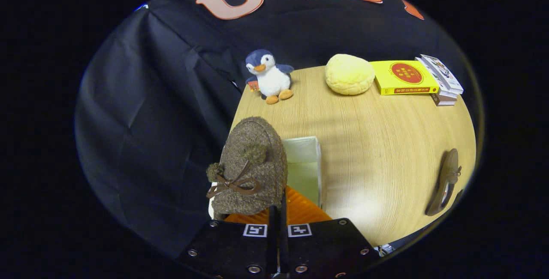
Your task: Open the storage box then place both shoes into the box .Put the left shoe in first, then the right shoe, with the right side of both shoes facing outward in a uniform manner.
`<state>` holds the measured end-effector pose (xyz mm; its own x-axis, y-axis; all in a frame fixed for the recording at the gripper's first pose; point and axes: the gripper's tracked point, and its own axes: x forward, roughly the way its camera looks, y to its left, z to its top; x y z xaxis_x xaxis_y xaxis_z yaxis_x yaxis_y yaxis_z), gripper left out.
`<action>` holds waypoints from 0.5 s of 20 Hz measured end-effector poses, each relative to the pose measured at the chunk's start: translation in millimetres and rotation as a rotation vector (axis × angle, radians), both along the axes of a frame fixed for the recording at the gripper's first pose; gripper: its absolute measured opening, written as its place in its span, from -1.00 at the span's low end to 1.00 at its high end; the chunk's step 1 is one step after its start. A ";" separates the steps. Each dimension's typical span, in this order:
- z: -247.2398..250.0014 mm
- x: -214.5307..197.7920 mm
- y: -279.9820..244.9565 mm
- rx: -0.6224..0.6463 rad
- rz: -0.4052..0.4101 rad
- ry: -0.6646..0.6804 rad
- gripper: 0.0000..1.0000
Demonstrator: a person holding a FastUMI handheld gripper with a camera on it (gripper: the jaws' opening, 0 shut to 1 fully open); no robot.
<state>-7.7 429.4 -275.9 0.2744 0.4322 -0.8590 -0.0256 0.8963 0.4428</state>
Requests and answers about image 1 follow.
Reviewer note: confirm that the yellow plush bun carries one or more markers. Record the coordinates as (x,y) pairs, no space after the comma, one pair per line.
(349,75)

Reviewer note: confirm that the penguin plush toy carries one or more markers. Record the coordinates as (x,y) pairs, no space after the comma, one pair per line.
(271,79)

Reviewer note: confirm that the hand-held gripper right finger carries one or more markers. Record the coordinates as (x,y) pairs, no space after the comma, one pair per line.
(326,249)

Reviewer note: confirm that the brown fuzzy shoe with bow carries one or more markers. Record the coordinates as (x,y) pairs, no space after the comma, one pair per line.
(446,180)
(253,171)

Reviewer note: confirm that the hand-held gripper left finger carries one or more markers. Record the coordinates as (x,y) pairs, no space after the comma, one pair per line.
(231,249)

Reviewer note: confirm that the cream fabric storage box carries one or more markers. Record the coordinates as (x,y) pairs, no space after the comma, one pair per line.
(302,171)

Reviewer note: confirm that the yellow book with red circle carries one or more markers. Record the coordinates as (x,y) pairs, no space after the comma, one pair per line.
(403,77)

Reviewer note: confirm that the thick white book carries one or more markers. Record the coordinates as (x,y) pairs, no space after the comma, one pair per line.
(444,101)

